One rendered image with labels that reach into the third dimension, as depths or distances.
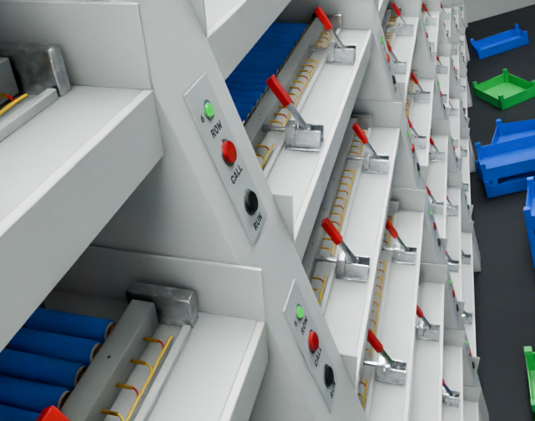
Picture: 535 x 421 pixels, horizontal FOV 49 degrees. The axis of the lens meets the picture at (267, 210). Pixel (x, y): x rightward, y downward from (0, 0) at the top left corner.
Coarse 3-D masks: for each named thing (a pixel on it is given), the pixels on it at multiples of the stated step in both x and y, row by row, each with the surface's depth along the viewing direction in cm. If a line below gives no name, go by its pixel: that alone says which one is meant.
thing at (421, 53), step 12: (420, 12) 167; (420, 24) 164; (420, 36) 166; (420, 48) 168; (420, 60) 170; (432, 60) 176; (432, 108) 177; (456, 168) 186; (468, 216) 197; (480, 264) 207
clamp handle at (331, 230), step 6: (324, 222) 71; (330, 222) 71; (324, 228) 71; (330, 228) 71; (330, 234) 71; (336, 234) 71; (336, 240) 71; (342, 240) 73; (342, 246) 72; (348, 252) 72; (354, 258) 73
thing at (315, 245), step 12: (348, 132) 102; (348, 144) 98; (336, 168) 92; (336, 180) 89; (336, 192) 88; (348, 192) 89; (324, 204) 84; (324, 216) 81; (312, 240) 77; (312, 252) 75; (312, 264) 73; (312, 276) 73; (312, 288) 71
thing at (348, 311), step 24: (360, 120) 107; (384, 120) 107; (360, 144) 103; (384, 144) 103; (360, 192) 90; (384, 192) 90; (336, 216) 85; (360, 216) 85; (384, 216) 85; (360, 240) 80; (336, 288) 72; (360, 288) 72; (336, 312) 69; (360, 312) 69; (336, 336) 66; (360, 336) 66; (360, 360) 63
